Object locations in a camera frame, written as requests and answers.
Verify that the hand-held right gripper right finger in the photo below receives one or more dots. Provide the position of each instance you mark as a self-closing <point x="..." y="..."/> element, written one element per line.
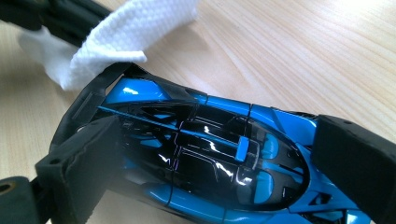
<point x="358" y="165"/>

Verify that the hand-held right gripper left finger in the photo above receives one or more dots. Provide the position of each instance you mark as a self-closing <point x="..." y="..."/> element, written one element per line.
<point x="84" y="161"/>

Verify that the white wet wipe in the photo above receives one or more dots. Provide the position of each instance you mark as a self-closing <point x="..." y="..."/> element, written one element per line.
<point x="124" y="34"/>

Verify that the blue toy car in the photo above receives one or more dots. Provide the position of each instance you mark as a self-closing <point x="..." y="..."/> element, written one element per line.
<point x="202" y="155"/>

